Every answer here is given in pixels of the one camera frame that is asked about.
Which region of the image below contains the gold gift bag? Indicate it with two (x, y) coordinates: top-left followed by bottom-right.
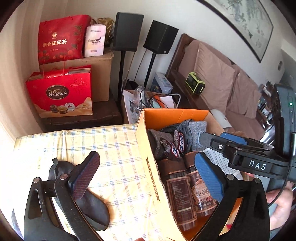
(90, 17), (115, 48)

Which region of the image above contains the black cable bundle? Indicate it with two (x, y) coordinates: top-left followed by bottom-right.
(133, 86), (163, 110)

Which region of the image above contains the brown bottle dark label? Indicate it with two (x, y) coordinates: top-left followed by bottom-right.
(158, 159), (199, 231)

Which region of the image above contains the black speaker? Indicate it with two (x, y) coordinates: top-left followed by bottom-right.
(143, 20), (179, 55)
(112, 12), (144, 52)

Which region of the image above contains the printed paper bag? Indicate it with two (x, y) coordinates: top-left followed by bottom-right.
(122, 89), (148, 124)

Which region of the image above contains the dark shoe insole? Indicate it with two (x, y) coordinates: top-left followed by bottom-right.
(50, 159), (111, 231)

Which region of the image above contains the brown sofa cushion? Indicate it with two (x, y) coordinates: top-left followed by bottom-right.
(194, 43), (237, 115)
(225, 65), (260, 119)

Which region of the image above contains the light grey sock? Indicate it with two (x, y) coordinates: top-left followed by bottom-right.
(177, 120), (207, 151)

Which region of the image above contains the red tea gift bag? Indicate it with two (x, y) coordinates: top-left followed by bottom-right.
(38, 14), (91, 66)

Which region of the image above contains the black speaker stand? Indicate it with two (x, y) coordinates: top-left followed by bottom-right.
(143, 53), (156, 88)
(117, 51), (127, 109)

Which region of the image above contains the glass coffee table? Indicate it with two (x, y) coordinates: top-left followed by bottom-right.
(256, 82), (278, 131)

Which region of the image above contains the red chocolate gift bag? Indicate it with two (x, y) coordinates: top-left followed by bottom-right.
(25, 58), (93, 118)

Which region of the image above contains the framed ink painting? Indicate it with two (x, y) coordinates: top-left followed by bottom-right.
(203, 0), (274, 63)

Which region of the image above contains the blue and white box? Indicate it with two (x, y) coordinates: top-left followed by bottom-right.
(151, 72), (173, 94)

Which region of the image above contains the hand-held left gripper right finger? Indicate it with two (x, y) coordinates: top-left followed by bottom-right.
(192, 152), (271, 241)

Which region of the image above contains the dark wooden stool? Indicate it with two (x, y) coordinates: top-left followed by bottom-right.
(43, 93), (122, 132)

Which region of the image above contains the person's right hand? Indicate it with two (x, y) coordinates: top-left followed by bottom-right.
(266, 182), (296, 232)

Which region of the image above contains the brown cardboard box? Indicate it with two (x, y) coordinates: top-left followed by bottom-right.
(39, 51), (114, 103)

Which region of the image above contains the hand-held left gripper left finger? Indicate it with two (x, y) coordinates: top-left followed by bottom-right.
(23, 151), (109, 241)

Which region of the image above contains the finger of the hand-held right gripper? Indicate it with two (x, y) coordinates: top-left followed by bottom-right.
(199, 132), (244, 165)
(220, 132), (276, 151)

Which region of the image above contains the green handheld device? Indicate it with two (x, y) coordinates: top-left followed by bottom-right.
(185, 72), (206, 95)

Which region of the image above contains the striped snack bar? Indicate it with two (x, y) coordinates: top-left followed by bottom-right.
(173, 131), (187, 154)
(165, 141), (182, 159)

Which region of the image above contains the wooden sofa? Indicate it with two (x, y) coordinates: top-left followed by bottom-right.
(165, 34), (266, 141)

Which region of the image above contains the white mesh cloth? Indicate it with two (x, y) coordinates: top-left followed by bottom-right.
(203, 149), (243, 179)

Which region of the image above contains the orange cardboard box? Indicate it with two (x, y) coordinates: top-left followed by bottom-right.
(135, 108), (234, 241)

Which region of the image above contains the yellow plaid cloth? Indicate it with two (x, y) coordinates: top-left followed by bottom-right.
(13, 124), (185, 241)

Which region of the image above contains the white rounded device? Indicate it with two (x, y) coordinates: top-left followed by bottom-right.
(211, 109), (232, 128)

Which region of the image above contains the white soft package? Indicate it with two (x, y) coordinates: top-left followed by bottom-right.
(84, 24), (107, 57)

